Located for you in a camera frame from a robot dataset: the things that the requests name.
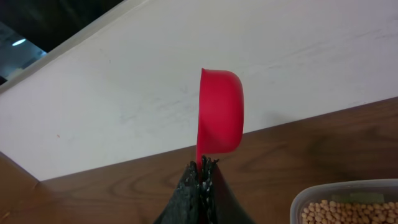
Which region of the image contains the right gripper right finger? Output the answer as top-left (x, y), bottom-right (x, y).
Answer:
top-left (201, 156), bottom-right (254, 224)

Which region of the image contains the red measuring scoop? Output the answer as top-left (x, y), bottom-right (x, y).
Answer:
top-left (196, 68), bottom-right (244, 167)

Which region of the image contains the clear plastic container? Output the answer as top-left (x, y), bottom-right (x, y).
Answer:
top-left (290, 179), bottom-right (397, 224)

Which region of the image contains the pile of soybeans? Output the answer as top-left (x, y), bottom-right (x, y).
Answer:
top-left (298, 200), bottom-right (397, 224)

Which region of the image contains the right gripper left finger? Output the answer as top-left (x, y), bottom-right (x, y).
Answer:
top-left (154, 161), bottom-right (200, 224)

